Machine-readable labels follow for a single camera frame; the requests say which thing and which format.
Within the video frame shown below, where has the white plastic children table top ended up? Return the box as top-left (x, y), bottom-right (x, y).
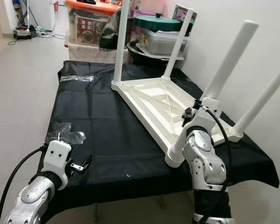
top-left (111, 77), bottom-right (244, 168)

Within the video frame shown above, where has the black tablecloth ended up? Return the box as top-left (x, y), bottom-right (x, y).
top-left (40, 61), bottom-right (280, 221)

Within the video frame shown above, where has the clear tape cross patch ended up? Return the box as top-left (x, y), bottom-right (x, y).
top-left (46, 122), bottom-right (87, 146)

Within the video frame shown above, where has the black wok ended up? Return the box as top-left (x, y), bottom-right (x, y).
top-left (126, 41), bottom-right (171, 66)

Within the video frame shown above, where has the clear plastic container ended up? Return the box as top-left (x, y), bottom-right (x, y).
top-left (137, 28), bottom-right (190, 58)

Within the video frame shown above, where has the clear tape strip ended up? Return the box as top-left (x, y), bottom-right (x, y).
top-left (60, 75), bottom-right (95, 83)

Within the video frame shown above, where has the green round pot lid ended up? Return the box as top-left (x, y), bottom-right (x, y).
top-left (133, 13), bottom-right (193, 33)

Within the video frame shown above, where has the dark printed picture box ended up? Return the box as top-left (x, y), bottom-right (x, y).
top-left (172, 4), bottom-right (198, 34)

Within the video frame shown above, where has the beige patterned cloth cover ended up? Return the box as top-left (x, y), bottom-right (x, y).
top-left (65, 43), bottom-right (129, 64)

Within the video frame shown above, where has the dark curved metal sheet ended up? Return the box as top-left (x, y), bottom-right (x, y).
top-left (98, 7), bottom-right (132, 51)

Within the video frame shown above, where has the pink plastic container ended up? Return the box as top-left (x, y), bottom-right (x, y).
top-left (139, 0), bottom-right (179, 15)

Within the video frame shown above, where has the clear storage box orange lid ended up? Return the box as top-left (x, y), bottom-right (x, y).
top-left (65, 0), bottom-right (120, 47)

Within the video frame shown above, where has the white appliance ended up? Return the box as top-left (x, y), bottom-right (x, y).
top-left (28, 0), bottom-right (56, 31)

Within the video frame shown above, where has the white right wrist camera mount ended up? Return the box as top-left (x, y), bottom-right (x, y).
top-left (184, 98), bottom-right (223, 139)

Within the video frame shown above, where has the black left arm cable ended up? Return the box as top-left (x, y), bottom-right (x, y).
top-left (0, 145), bottom-right (48, 224)

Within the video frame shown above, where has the tangled floor cable bundle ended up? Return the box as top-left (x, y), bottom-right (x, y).
top-left (7, 25), bottom-right (66, 45)

